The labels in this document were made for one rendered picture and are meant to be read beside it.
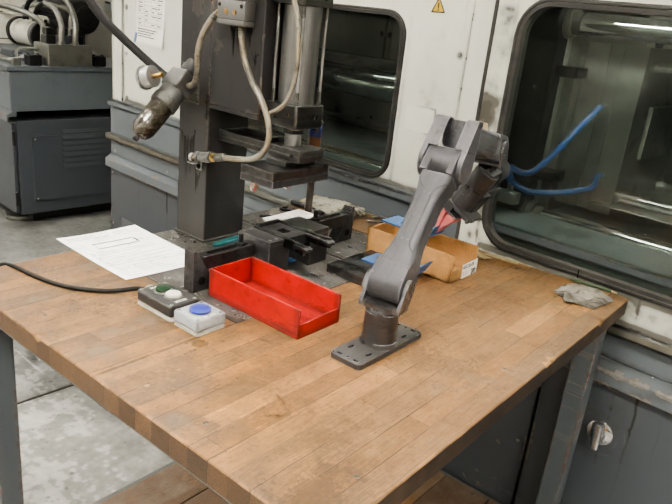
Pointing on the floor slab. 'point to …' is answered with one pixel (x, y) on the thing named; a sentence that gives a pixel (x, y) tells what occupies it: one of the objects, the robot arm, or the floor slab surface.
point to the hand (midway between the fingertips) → (438, 228)
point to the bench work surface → (305, 385)
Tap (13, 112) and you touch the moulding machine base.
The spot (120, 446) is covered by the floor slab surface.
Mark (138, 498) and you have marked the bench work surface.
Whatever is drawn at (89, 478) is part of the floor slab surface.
